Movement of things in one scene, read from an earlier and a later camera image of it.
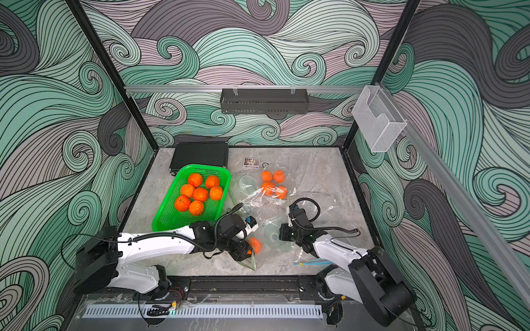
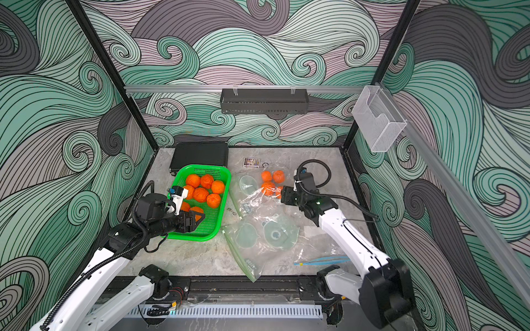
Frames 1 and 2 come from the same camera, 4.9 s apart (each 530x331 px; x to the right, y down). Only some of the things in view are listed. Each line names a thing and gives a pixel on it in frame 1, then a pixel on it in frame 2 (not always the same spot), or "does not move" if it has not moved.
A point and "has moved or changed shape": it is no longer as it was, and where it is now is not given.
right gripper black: x=283 y=229 to x=286 y=194
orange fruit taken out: x=195 y=179 does not move
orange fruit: x=216 y=192 has moved or changed shape
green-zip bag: x=266 y=186 does not move
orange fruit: x=212 y=181 has moved or changed shape
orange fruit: x=256 y=245 to x=198 y=209
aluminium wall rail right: x=486 y=231 does not move
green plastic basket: x=168 y=217 does not move
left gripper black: x=241 y=254 to x=190 y=225
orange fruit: x=197 y=207 to x=213 y=200
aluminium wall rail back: x=241 y=87 does not move
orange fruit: x=201 y=194 does not move
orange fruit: x=182 y=203 does not move
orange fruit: x=187 y=189 does not move
